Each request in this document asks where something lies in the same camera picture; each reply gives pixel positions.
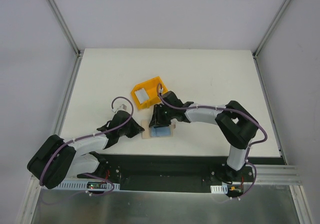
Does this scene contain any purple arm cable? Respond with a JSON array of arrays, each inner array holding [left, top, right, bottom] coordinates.
[[156, 83, 268, 204], [39, 97, 135, 206]]

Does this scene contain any yellow plastic bin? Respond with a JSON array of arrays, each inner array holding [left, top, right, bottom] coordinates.
[[130, 76, 168, 110]]

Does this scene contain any white cable duct right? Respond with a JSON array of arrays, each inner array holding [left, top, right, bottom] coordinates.
[[210, 184, 228, 194]]

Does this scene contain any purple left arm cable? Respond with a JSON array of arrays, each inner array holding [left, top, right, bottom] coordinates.
[[39, 97, 135, 206]]

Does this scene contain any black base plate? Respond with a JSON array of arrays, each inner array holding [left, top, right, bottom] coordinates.
[[77, 153, 287, 192]]

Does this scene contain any beige card holder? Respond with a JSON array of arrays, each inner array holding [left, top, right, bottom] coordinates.
[[140, 120, 176, 139]]

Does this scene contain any right aluminium post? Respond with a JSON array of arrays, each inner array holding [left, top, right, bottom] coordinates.
[[252, 0, 293, 59]]

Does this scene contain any left aluminium post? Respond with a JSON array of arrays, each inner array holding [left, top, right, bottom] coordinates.
[[46, 0, 82, 57]]

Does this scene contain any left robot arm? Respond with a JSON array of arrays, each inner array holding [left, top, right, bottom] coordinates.
[[27, 110, 144, 189]]

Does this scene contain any aluminium frame rail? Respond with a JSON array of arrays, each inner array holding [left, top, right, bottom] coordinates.
[[255, 165, 302, 185]]

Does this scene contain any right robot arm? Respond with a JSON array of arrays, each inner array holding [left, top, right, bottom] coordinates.
[[149, 91, 260, 181]]

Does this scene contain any aluminium post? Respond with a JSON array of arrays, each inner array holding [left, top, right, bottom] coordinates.
[[252, 0, 293, 59], [46, 0, 82, 57]]

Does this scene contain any white cable duct left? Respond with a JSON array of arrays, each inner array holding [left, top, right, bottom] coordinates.
[[53, 180, 120, 191]]

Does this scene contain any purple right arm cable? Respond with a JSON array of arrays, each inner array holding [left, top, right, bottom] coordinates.
[[156, 83, 268, 204]]

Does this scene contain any white cable duct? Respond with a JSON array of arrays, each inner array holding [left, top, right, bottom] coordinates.
[[53, 180, 120, 191], [210, 184, 228, 194]]

